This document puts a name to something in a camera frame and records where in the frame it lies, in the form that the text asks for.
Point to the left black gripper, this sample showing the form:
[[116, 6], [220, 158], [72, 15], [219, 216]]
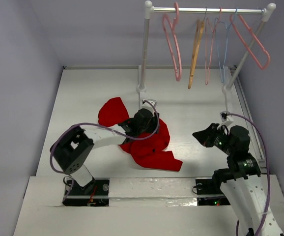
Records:
[[154, 124]]

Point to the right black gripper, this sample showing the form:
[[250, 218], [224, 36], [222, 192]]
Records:
[[211, 138]]

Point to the red t shirt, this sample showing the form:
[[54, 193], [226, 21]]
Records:
[[150, 153]]

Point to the blue wire hanger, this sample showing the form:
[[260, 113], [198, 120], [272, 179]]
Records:
[[222, 60]]

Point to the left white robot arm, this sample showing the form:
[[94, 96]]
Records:
[[69, 153]]

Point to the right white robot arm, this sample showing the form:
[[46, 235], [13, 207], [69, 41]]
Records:
[[241, 181]]

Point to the thick pink plastic hanger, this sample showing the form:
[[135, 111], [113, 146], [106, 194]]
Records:
[[168, 27]]

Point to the wooden hanger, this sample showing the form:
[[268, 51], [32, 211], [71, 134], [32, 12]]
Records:
[[195, 53]]

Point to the white clothes rack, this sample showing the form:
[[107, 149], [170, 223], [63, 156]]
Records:
[[227, 88]]

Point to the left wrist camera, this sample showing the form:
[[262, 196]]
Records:
[[149, 104]]

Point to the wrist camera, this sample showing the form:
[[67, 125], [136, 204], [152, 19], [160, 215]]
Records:
[[149, 104], [226, 119]]

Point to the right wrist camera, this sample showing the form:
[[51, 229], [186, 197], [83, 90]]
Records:
[[226, 119]]

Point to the thin pink wire hanger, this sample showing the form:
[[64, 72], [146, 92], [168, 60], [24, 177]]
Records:
[[209, 49]]

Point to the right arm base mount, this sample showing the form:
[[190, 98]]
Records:
[[207, 194]]

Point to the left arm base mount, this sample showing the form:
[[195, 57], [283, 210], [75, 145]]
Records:
[[95, 194]]

